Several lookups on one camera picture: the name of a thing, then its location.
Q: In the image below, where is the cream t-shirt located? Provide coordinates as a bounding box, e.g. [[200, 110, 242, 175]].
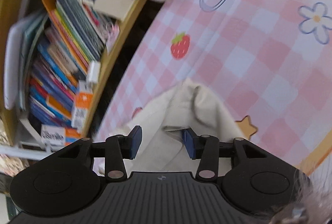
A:
[[97, 77, 244, 178]]

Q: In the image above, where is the lying white orange toothpaste box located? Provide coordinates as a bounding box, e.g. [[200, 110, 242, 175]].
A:
[[71, 80, 93, 131]]

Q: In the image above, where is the tall white orange toothpaste box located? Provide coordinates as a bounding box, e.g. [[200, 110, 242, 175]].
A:
[[40, 125, 81, 146]]

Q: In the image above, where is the white charger block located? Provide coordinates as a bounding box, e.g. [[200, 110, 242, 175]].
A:
[[86, 61, 101, 84]]

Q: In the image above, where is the row of colourful books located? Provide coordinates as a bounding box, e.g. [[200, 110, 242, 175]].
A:
[[17, 0, 119, 128]]

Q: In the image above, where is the pink checkered tablecloth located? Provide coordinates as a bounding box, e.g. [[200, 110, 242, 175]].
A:
[[103, 0, 331, 174]]

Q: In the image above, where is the wooden bookshelf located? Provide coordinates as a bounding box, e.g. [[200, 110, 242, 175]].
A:
[[1, 0, 145, 159]]

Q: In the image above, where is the cream square pen holder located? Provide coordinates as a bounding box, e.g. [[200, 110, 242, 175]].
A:
[[93, 0, 134, 22]]

